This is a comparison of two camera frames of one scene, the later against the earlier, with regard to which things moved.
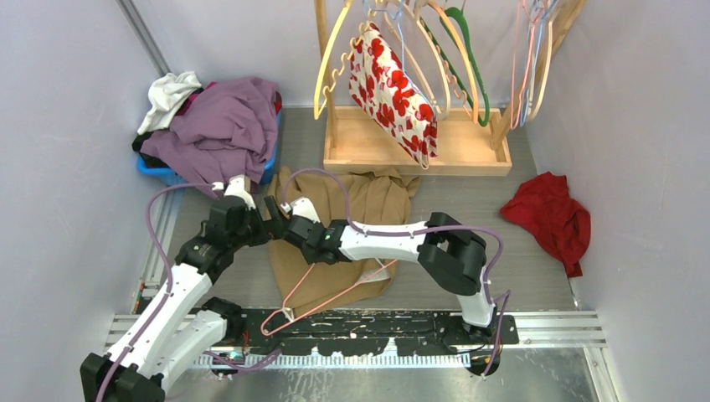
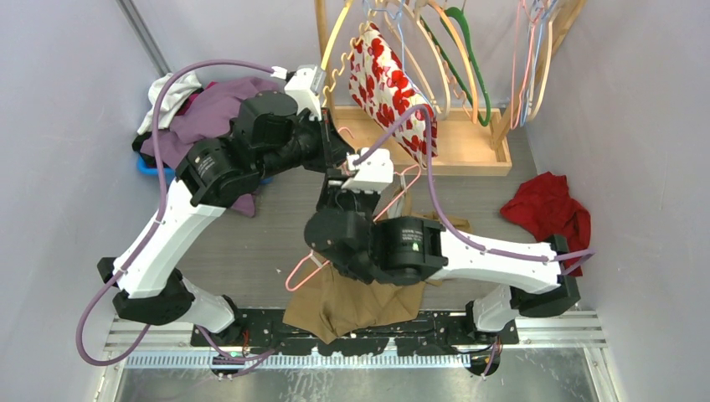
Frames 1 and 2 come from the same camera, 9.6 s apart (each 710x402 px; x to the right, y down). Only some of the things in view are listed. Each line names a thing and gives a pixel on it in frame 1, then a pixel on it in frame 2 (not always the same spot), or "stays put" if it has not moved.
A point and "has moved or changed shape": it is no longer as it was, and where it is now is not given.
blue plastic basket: (176, 178) stays put
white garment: (167, 95) stays put
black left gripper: (262, 237) -> (333, 150)
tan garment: (308, 283) has moved or changed shape
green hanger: (456, 12) stays put
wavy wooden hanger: (337, 71) stays put
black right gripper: (312, 223) -> (332, 193)
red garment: (560, 220) stays put
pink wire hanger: (318, 304) -> (311, 254)
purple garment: (226, 131) stays put
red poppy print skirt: (379, 84) stays put
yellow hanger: (326, 55) stays put
